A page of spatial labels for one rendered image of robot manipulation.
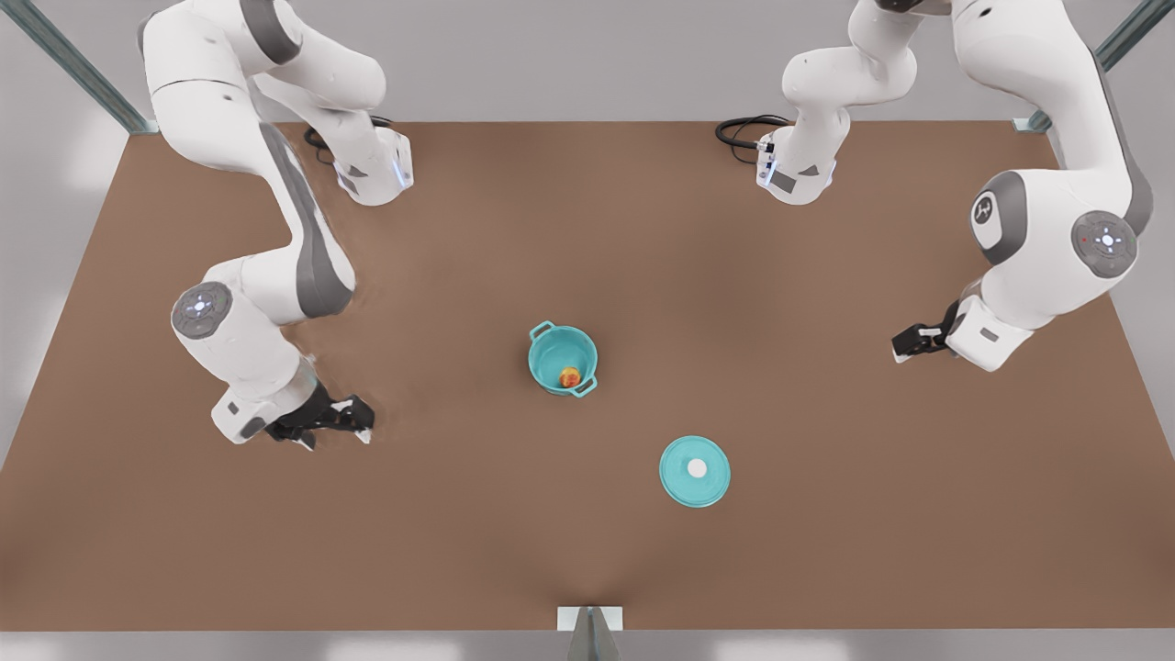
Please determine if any teal pot with handles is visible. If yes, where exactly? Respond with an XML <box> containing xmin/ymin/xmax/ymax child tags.
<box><xmin>527</xmin><ymin>320</ymin><xmax>599</xmax><ymax>399</ymax></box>

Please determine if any silver frame post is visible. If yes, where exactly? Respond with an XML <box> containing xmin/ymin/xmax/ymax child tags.
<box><xmin>557</xmin><ymin>605</ymin><xmax>624</xmax><ymax>661</ymax></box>
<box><xmin>1013</xmin><ymin>0</ymin><xmax>1175</xmax><ymax>134</ymax></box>
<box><xmin>0</xmin><ymin>0</ymin><xmax>159</xmax><ymax>136</ymax></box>

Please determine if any black cable loop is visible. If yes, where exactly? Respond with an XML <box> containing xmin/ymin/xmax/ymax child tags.
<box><xmin>715</xmin><ymin>115</ymin><xmax>794</xmax><ymax>167</ymax></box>
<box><xmin>303</xmin><ymin>115</ymin><xmax>396</xmax><ymax>168</ymax></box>

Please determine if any teal lid with white knob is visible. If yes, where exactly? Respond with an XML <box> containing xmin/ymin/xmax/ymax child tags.
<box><xmin>658</xmin><ymin>435</ymin><xmax>733</xmax><ymax>509</ymax></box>

